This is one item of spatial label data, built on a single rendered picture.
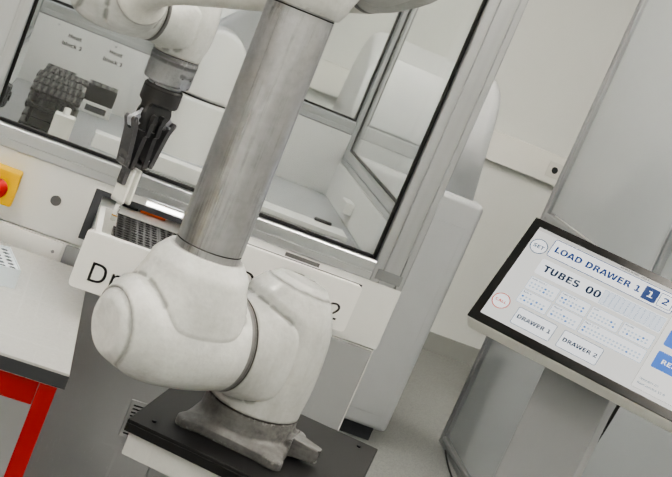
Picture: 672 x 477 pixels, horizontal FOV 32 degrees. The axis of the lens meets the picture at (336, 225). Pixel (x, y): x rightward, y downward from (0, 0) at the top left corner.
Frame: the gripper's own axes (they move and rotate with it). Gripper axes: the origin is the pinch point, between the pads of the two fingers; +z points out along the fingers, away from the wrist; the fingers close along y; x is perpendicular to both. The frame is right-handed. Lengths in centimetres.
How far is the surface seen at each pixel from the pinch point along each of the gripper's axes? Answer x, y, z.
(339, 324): -28, 51, 17
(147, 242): -2.7, 9.1, 10.5
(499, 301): -53, 68, -1
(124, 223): 6.4, 12.1, 10.5
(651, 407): -92, 68, 4
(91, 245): -5.8, -10.5, 10.2
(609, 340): -78, 73, -3
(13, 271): 6.1, -14.1, 21.2
